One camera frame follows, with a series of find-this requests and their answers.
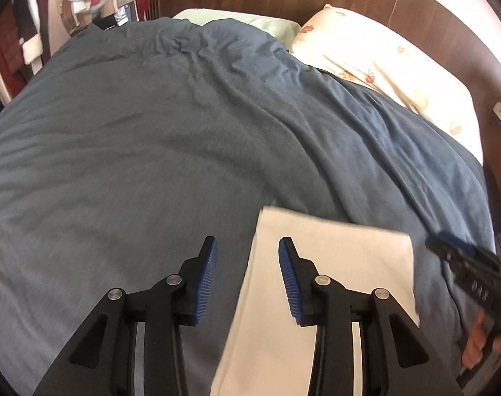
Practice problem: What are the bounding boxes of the cream white shorts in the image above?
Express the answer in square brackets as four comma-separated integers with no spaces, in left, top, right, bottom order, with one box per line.
[211,207,419,395]

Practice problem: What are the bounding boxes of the person's right hand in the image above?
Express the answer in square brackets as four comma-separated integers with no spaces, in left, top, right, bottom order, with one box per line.
[461,310,501,369]

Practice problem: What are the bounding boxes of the grey-blue duvet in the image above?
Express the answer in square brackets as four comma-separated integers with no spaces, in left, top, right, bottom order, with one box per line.
[0,18,494,395]

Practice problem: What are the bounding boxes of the wooden headboard panel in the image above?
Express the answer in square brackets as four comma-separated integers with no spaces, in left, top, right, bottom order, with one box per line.
[154,0,501,240]

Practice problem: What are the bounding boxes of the cream floral pillow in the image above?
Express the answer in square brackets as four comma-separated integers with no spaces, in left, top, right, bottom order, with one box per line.
[290,5,483,162]

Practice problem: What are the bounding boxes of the pale green pillow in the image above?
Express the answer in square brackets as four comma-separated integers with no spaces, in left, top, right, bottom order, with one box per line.
[173,8,302,48]

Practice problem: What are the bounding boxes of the dark red plaid coat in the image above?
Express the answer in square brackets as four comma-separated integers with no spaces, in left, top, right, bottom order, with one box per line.
[0,3,26,102]

